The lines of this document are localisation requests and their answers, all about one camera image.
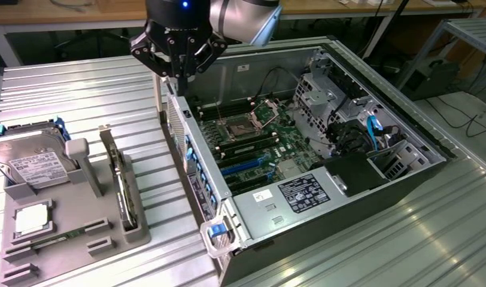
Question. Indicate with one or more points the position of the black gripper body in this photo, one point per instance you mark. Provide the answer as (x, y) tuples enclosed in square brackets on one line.
[(178, 21)]

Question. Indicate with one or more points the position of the black graphics card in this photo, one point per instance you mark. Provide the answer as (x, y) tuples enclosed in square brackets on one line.
[(120, 185)]

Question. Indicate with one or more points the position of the black chair base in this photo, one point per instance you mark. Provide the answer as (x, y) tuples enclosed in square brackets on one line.
[(98, 39)]

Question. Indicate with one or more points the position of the black RAM slot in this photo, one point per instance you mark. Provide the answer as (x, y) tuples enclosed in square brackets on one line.
[(227, 114), (223, 108)]

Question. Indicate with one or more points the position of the long wooden desk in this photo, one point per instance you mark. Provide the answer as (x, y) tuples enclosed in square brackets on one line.
[(106, 15)]

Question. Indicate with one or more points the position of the metal socket cover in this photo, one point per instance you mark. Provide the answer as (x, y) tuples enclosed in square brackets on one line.
[(267, 112)]

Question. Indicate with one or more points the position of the CPU socket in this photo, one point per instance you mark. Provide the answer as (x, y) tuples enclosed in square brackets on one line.
[(239, 128)]

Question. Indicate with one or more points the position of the installed black RAM stick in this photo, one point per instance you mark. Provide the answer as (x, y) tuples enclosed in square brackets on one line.
[(243, 148)]

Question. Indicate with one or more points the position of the blue plastic disk carrier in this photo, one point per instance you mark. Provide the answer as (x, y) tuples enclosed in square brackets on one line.
[(60, 127)]

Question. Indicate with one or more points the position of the perforated metal drive cage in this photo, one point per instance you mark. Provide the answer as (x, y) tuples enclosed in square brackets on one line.
[(315, 119)]

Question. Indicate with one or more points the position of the green motherboard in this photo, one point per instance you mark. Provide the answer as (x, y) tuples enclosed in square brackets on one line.
[(284, 140)]

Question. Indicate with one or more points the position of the blue expansion card retainer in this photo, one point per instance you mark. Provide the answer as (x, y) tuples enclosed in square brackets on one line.
[(200, 176)]

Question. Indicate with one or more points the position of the silver chipset heatsink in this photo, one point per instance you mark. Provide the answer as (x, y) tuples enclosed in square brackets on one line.
[(289, 168)]

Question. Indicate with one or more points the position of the black expansion slot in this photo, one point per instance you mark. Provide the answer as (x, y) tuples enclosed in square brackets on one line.
[(247, 184)]

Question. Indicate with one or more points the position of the silver hard disk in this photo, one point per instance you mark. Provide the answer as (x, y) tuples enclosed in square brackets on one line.
[(30, 161)]

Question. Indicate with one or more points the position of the black plastic shroud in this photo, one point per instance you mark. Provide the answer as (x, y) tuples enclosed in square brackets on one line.
[(353, 176)]

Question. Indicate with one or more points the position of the grey power supply unit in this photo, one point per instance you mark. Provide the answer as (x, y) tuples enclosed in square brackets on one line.
[(267, 215)]

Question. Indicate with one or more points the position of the black box on floor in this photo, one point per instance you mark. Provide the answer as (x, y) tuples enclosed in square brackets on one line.
[(429, 79)]

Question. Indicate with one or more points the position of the grey parts rack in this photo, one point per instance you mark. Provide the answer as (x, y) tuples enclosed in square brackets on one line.
[(74, 221)]

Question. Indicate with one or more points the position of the blue case latch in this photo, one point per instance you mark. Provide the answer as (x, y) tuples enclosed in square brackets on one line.
[(216, 230)]

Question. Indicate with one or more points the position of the metal disk bay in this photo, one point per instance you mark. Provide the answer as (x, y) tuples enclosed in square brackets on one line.
[(401, 161)]

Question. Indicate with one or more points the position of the silver CPU chip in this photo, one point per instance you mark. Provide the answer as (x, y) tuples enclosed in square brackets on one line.
[(30, 219)]

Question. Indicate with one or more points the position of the open black PC case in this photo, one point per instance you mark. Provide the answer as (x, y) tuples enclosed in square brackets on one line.
[(347, 215)]

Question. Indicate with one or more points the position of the green RAM stick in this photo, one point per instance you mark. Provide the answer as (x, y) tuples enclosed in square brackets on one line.
[(54, 239)]

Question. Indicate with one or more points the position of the small metal slat table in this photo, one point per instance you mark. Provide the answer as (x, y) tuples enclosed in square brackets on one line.
[(473, 30)]

